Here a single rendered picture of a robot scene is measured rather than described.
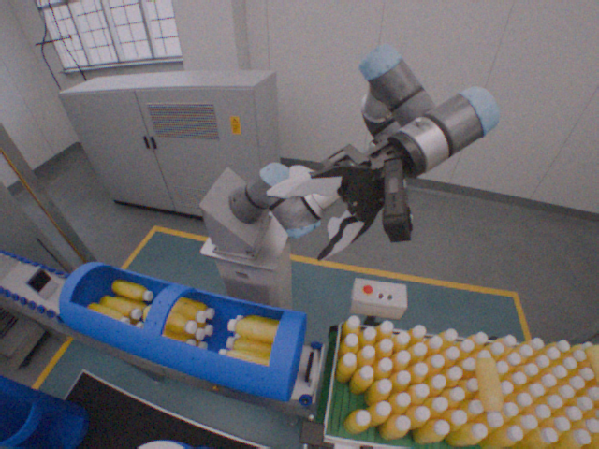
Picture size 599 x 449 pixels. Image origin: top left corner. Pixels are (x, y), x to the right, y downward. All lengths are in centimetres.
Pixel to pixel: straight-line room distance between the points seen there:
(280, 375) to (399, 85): 72
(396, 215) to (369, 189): 8
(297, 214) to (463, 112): 61
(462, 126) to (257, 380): 74
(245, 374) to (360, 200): 59
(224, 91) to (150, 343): 168
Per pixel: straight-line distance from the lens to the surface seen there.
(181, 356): 88
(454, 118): 41
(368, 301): 100
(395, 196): 32
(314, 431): 95
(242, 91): 200
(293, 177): 33
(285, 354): 76
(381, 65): 51
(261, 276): 110
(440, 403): 97
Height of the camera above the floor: 194
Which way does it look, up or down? 44 degrees down
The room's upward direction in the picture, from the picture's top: straight up
